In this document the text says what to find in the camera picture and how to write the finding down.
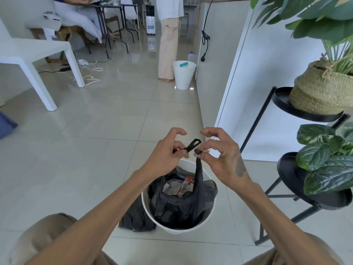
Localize person's left hand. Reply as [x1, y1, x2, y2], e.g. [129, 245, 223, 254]
[136, 127, 191, 186]

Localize person's right hand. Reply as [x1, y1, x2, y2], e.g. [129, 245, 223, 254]
[194, 127, 252, 191]

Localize person's right forearm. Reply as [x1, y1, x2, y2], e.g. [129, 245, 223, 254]
[234, 176, 342, 265]

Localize person's left forearm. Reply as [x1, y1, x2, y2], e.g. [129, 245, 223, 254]
[25, 170, 159, 265]

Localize crumpled white paper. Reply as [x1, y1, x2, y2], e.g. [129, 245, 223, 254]
[162, 179, 182, 196]

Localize red and white packet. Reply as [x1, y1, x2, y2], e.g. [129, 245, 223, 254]
[176, 176, 195, 197]

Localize black metal plant stand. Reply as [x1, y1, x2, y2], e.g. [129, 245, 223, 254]
[239, 86, 353, 246]

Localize small white waste bin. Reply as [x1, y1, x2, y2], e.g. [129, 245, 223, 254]
[172, 60, 197, 90]

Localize woven straw basket planter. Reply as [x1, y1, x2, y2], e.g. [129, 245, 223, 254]
[289, 60, 353, 116]

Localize white air cooler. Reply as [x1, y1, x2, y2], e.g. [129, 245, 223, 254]
[145, 4, 156, 35]

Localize beige trousers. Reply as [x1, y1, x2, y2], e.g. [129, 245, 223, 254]
[8, 213, 345, 265]

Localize black folding table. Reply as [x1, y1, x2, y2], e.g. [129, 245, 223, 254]
[88, 1, 138, 60]

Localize white plastic chair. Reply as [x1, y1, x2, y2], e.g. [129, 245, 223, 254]
[120, 0, 140, 43]

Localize blue cushion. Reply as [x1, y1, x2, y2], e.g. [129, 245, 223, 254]
[0, 112, 18, 140]

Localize wooden chair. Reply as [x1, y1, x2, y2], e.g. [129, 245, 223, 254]
[29, 24, 93, 64]

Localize large dark green plant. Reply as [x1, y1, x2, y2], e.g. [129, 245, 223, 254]
[250, 0, 353, 75]

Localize white table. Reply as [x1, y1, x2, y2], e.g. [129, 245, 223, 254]
[0, 38, 86, 112]

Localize white tangled cable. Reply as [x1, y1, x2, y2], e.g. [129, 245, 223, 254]
[70, 49, 104, 86]

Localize black hanging cable with plug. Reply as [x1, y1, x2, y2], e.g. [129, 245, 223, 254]
[200, 0, 215, 63]

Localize black floor cable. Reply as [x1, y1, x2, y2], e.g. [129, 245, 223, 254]
[38, 66, 72, 74]

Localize black wire chair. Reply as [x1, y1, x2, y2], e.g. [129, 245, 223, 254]
[181, 4, 191, 36]

